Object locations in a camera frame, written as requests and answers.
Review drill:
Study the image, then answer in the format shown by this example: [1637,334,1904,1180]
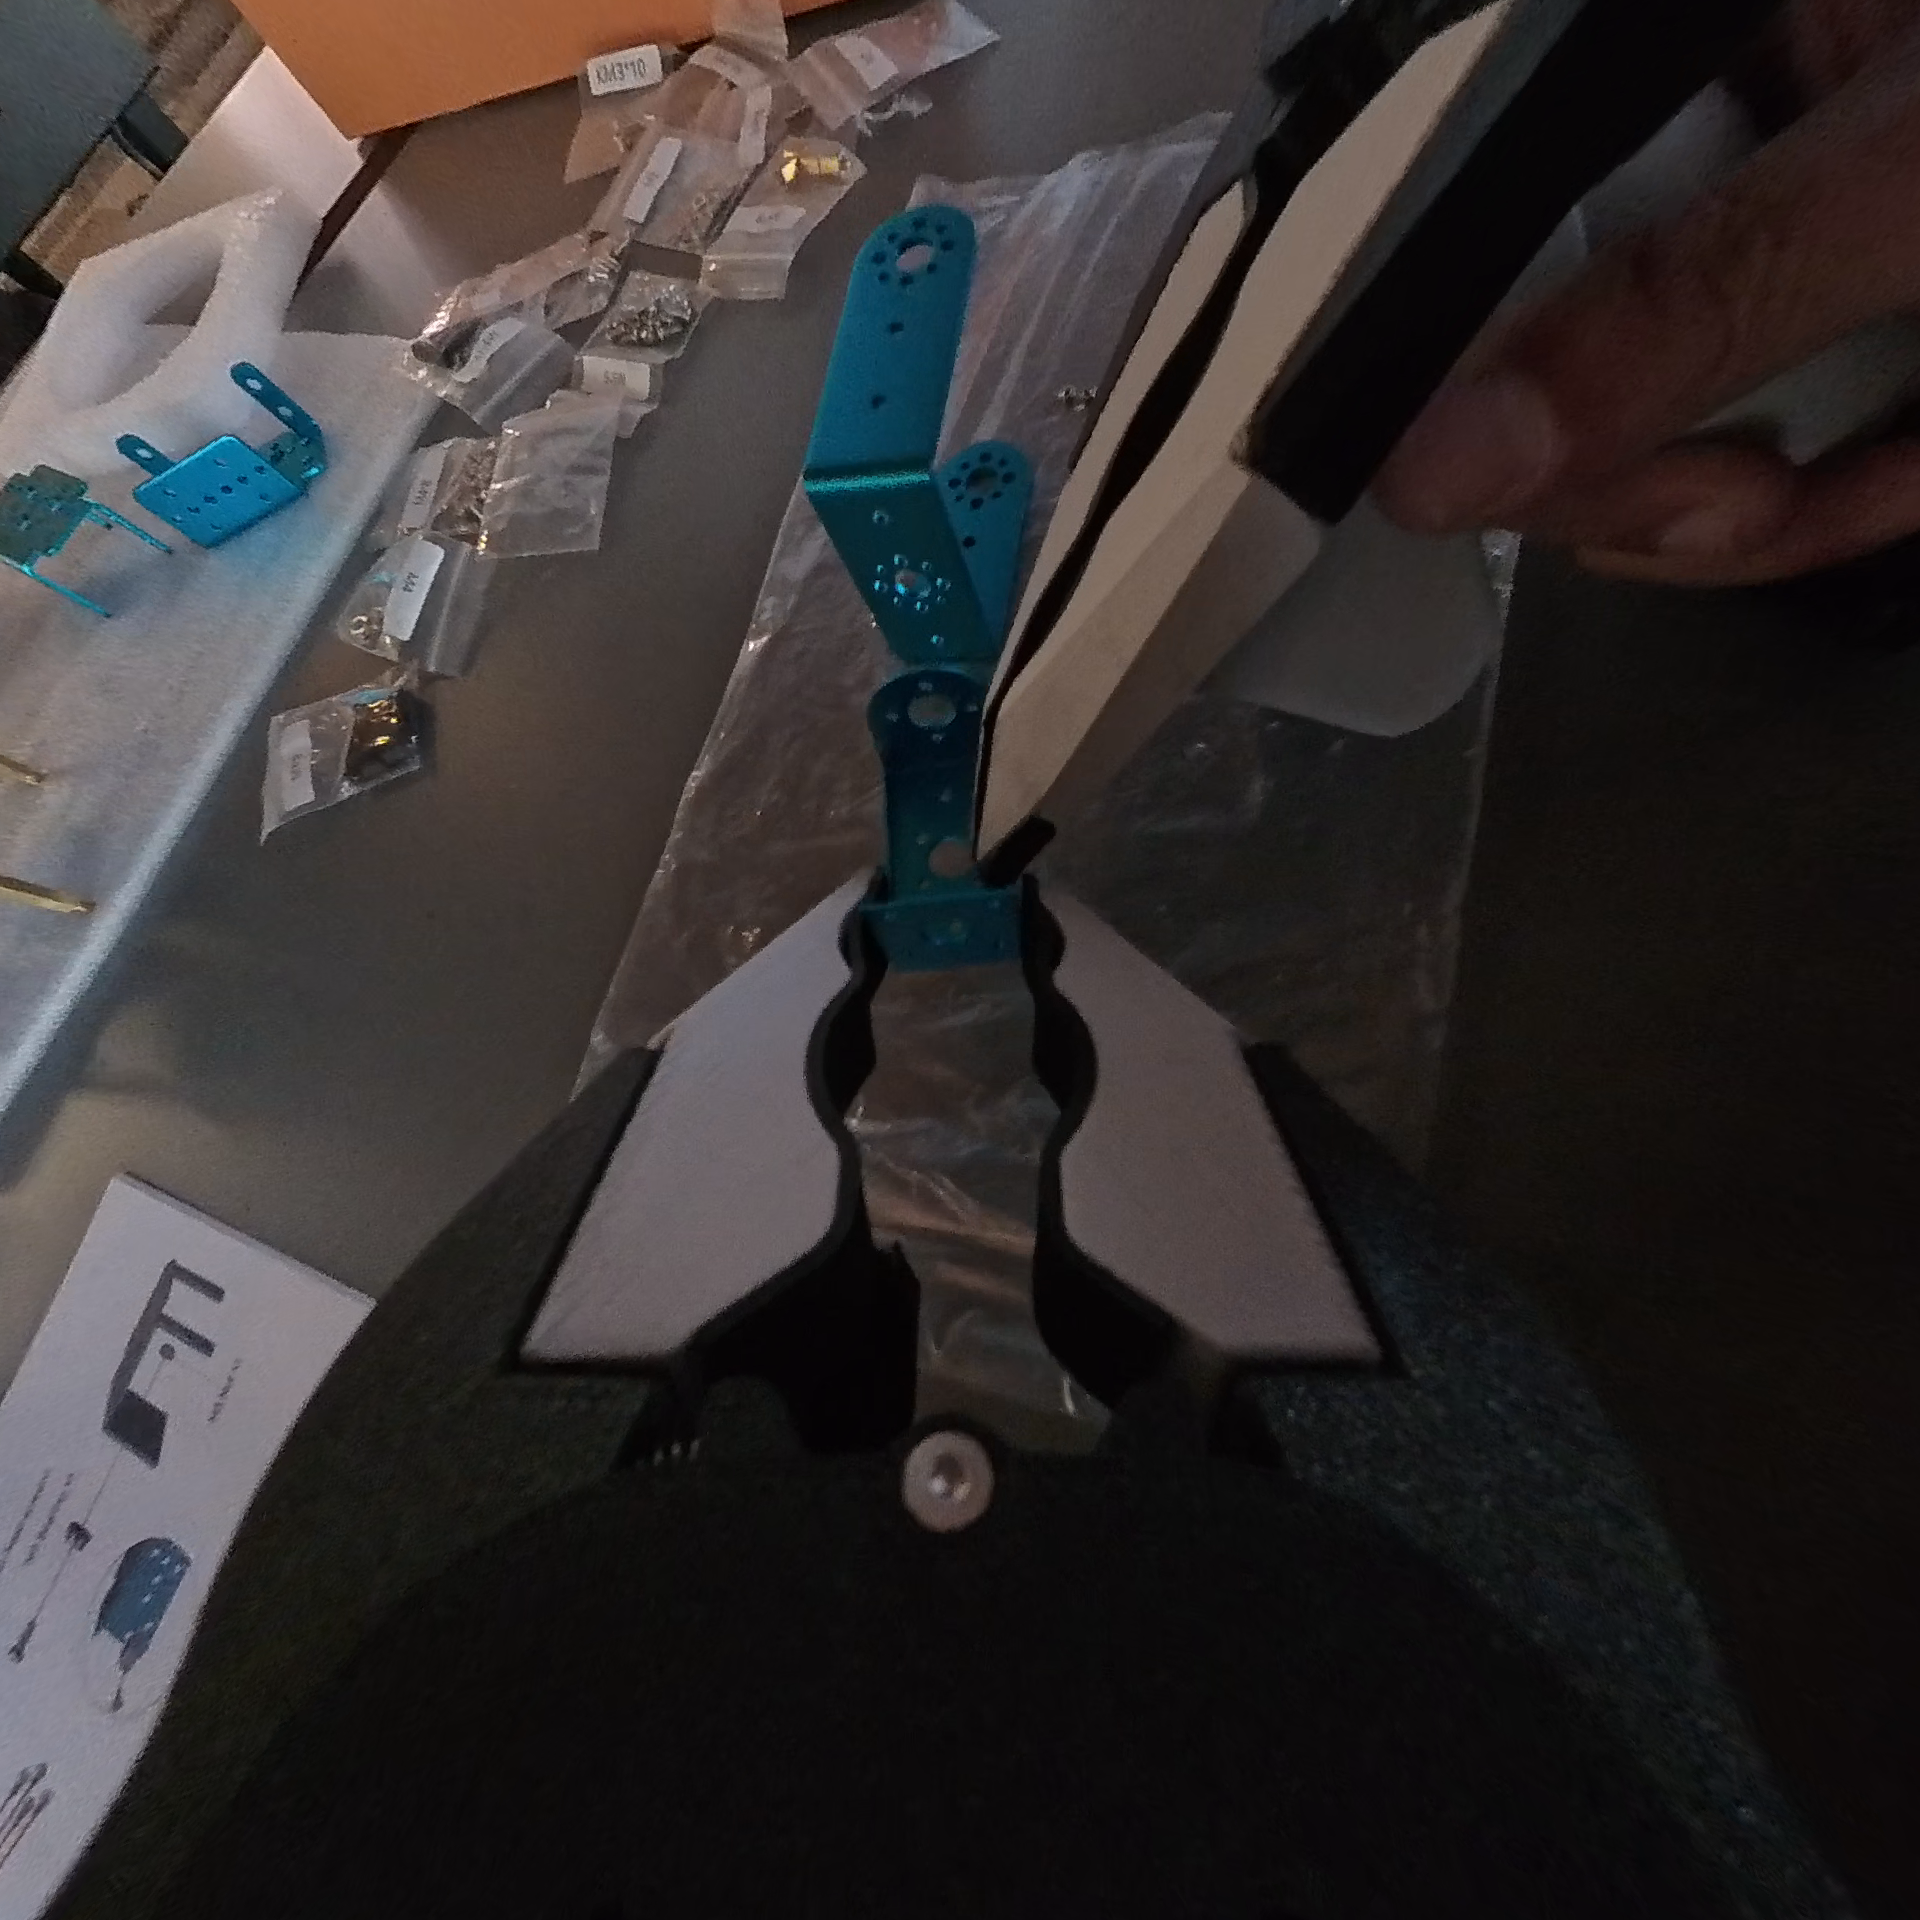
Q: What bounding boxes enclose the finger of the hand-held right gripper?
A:
[972,177,1272,814]
[980,8,1519,889]

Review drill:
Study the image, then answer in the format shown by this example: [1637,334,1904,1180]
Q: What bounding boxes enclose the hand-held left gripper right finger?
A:
[1030,880,1384,1368]

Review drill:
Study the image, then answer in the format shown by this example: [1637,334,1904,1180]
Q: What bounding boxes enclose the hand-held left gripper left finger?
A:
[513,883,877,1372]

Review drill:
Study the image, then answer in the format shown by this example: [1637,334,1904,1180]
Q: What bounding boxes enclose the large blue U bracket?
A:
[804,204,1038,669]

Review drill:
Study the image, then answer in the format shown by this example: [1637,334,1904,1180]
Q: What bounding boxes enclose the small blue U bracket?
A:
[868,669,1042,978]

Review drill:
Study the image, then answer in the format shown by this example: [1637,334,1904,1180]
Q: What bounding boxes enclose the dark grey desk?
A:
[0,0,1920,1920]

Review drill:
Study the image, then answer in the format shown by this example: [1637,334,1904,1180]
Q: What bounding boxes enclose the person's right hand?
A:
[1372,0,1920,592]

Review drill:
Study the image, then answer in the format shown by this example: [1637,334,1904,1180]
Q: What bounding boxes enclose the clear plastic bag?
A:
[577,142,1519,1443]

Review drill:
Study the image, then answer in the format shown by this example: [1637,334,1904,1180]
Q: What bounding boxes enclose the pile of small screw bags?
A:
[257,0,998,842]

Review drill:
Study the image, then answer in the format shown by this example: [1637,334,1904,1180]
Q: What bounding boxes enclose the white instruction manual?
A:
[0,1177,377,1920]

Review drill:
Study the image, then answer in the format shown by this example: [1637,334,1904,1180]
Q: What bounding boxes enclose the white foam sheet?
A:
[0,323,437,1127]

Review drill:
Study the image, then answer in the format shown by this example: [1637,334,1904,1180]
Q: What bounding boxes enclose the orange cardboard box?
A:
[226,0,842,136]

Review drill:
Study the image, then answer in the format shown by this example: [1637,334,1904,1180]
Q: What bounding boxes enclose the blue perforated bracket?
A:
[117,359,332,518]

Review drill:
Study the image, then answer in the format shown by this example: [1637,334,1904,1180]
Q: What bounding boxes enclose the blue flat bracket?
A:
[0,461,172,620]

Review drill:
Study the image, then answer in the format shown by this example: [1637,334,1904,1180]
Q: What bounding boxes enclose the white foam ring block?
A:
[35,186,325,408]

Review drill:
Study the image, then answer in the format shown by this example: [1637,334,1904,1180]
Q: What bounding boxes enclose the wooden table with dark frame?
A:
[0,0,166,288]

